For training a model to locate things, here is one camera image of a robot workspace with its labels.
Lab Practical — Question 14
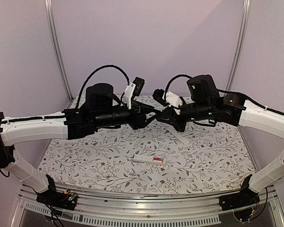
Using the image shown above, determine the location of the left aluminium corner post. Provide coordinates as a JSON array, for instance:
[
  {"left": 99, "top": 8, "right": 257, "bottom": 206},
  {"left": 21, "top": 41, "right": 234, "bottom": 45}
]
[{"left": 44, "top": 0, "right": 73, "bottom": 101}]

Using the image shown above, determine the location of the white remote battery cover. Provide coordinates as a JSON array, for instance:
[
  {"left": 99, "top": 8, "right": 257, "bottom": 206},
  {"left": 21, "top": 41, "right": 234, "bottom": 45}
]
[{"left": 167, "top": 128, "right": 189, "bottom": 145}]

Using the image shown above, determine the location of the aluminium corner post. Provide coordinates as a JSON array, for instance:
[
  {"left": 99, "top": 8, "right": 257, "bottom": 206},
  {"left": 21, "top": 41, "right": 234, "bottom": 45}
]
[
  {"left": 225, "top": 0, "right": 251, "bottom": 91},
  {"left": 44, "top": 0, "right": 73, "bottom": 101}
]

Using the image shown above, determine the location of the right aluminium corner post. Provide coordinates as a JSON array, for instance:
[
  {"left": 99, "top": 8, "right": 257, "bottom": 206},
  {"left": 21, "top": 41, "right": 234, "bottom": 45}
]
[{"left": 225, "top": 0, "right": 251, "bottom": 91}]

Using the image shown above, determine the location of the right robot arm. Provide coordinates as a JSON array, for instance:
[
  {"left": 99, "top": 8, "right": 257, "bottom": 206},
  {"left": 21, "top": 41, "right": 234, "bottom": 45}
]
[{"left": 153, "top": 75, "right": 284, "bottom": 206}]

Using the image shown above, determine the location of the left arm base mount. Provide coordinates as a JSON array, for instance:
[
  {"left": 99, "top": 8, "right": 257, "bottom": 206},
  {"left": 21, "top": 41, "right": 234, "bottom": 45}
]
[{"left": 36, "top": 175, "right": 78, "bottom": 211}]

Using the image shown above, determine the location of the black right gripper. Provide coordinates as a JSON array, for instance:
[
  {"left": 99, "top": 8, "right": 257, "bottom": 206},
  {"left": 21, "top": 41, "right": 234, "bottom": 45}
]
[{"left": 157, "top": 101, "right": 213, "bottom": 132}]

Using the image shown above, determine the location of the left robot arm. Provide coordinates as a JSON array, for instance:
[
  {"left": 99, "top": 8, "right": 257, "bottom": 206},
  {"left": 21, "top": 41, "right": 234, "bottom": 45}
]
[{"left": 0, "top": 83, "right": 159, "bottom": 205}]

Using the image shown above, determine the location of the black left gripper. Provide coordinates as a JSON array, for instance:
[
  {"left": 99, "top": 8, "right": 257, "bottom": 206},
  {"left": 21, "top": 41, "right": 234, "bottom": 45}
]
[{"left": 94, "top": 100, "right": 162, "bottom": 130}]

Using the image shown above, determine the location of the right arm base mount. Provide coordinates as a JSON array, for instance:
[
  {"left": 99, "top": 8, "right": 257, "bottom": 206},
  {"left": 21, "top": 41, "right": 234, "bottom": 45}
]
[{"left": 219, "top": 175, "right": 260, "bottom": 211}]

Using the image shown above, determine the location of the white remote control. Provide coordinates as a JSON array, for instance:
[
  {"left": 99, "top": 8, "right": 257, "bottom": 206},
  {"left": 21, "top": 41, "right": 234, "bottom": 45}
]
[{"left": 133, "top": 155, "right": 166, "bottom": 165}]

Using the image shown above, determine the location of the red battery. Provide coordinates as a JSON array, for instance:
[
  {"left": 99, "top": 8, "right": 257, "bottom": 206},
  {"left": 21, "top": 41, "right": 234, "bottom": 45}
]
[{"left": 153, "top": 157, "right": 164, "bottom": 162}]

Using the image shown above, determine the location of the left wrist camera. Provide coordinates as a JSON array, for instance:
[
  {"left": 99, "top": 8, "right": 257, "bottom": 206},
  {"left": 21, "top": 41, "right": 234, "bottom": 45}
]
[{"left": 123, "top": 77, "right": 145, "bottom": 109}]

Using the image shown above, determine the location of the floral patterned table mat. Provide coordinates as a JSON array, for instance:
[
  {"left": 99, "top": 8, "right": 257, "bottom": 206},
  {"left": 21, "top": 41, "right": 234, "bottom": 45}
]
[{"left": 38, "top": 121, "right": 255, "bottom": 194}]

